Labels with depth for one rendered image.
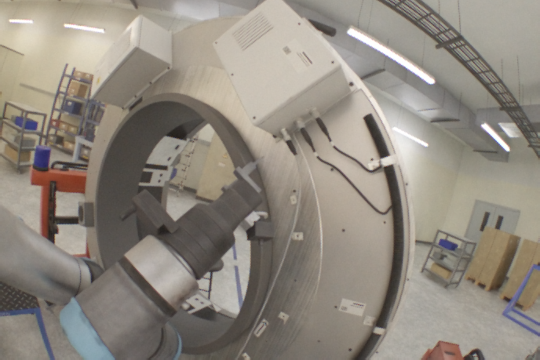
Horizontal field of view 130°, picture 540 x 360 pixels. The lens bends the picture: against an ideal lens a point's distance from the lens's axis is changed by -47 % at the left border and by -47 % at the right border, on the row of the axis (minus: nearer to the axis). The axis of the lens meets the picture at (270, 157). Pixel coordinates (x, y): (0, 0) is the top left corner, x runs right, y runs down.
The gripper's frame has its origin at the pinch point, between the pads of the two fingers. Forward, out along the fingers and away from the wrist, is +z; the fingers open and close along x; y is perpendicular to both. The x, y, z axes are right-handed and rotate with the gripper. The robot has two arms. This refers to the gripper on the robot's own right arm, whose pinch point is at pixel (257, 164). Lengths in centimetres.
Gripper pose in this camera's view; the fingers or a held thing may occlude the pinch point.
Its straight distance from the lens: 39.7
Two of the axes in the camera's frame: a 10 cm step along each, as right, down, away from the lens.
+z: 5.5, -4.8, 6.9
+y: 7.0, 7.1, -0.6
